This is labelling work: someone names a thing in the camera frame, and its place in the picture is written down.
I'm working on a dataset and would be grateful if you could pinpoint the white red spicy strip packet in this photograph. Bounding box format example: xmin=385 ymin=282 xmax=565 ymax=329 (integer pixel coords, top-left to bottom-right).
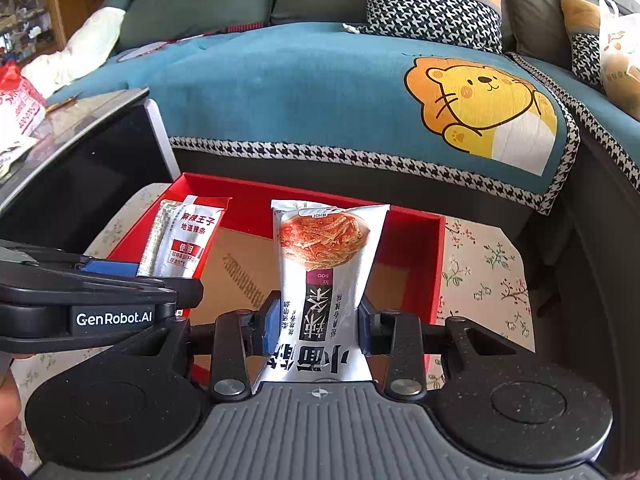
xmin=137 ymin=195 xmax=230 ymax=278

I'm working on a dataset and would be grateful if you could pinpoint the red cardboard box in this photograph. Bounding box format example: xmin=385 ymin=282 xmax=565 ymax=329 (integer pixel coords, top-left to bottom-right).
xmin=106 ymin=171 xmax=447 ymax=391

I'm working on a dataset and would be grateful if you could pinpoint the white noodle snack packet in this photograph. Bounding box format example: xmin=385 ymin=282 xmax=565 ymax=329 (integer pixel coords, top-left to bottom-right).
xmin=254 ymin=200 xmax=390 ymax=388

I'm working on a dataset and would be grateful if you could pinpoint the person left hand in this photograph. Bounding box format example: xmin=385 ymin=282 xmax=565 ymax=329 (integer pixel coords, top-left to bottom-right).
xmin=1 ymin=368 xmax=28 ymax=469

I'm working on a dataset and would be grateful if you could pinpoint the floral tablecloth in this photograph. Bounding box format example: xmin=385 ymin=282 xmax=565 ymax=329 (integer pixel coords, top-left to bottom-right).
xmin=10 ymin=183 xmax=535 ymax=474

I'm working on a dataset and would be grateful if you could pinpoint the black glossy tv stand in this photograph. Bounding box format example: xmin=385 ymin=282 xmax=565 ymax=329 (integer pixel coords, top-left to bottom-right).
xmin=1 ymin=89 xmax=180 ymax=254

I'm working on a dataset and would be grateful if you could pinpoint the white red plastic bag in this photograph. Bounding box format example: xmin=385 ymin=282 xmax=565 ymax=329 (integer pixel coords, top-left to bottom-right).
xmin=0 ymin=61 xmax=46 ymax=177

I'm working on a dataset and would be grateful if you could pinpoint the grey green sofa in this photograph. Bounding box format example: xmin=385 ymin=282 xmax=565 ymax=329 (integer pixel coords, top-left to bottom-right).
xmin=111 ymin=0 xmax=639 ymax=339

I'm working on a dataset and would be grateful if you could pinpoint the white cloth on sofa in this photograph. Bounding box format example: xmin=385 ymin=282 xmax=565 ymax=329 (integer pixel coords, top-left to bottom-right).
xmin=21 ymin=6 xmax=126 ymax=99

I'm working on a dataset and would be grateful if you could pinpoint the blue lion sofa cover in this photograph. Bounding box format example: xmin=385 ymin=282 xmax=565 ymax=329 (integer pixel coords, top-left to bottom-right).
xmin=52 ymin=22 xmax=579 ymax=214

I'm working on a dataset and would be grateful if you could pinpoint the orange houndstooth pillow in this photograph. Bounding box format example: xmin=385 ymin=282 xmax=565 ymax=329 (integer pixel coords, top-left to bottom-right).
xmin=359 ymin=0 xmax=502 ymax=54
xmin=559 ymin=0 xmax=602 ymax=90

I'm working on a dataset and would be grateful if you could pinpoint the white printed plastic bag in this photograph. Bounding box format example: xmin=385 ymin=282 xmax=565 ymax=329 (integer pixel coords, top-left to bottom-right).
xmin=599 ymin=0 xmax=639 ymax=119

